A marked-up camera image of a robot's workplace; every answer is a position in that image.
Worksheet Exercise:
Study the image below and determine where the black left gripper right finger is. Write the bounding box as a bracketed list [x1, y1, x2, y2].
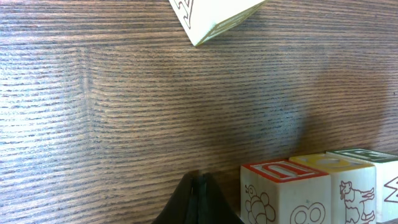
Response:
[198, 173, 243, 224]

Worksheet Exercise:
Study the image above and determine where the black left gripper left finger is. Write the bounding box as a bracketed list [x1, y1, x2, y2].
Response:
[152, 173, 195, 224]

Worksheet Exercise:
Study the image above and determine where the wooden block number 8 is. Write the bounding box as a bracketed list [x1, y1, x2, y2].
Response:
[240, 159, 331, 224]

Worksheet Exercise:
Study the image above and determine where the wooden block yellow sided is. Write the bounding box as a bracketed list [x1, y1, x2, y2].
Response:
[325, 148, 398, 223]

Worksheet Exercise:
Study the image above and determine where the wooden block green side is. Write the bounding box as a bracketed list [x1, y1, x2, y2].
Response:
[288, 152, 377, 224]

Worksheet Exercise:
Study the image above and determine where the wooden block soccer ball W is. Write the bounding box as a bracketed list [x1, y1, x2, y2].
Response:
[169, 0, 267, 47]

